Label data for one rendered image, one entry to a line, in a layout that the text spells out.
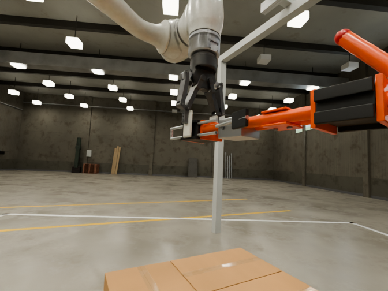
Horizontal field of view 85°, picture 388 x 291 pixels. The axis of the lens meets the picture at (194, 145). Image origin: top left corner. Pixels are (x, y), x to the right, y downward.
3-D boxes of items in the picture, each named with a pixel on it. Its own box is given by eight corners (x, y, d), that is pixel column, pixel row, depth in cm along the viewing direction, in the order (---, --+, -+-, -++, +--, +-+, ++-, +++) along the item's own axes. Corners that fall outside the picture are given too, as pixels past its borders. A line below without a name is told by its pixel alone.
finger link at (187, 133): (193, 110, 55) (190, 109, 54) (191, 137, 54) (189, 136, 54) (186, 112, 57) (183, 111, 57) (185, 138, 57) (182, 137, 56)
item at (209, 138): (222, 141, 58) (223, 123, 58) (201, 138, 53) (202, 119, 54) (202, 143, 64) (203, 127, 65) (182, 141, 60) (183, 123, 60)
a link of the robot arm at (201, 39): (227, 37, 59) (226, 58, 59) (206, 51, 67) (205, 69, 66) (201, 23, 54) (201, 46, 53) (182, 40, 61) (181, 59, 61)
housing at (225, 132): (260, 139, 47) (261, 119, 47) (240, 135, 43) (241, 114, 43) (236, 141, 53) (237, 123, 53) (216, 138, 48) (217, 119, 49)
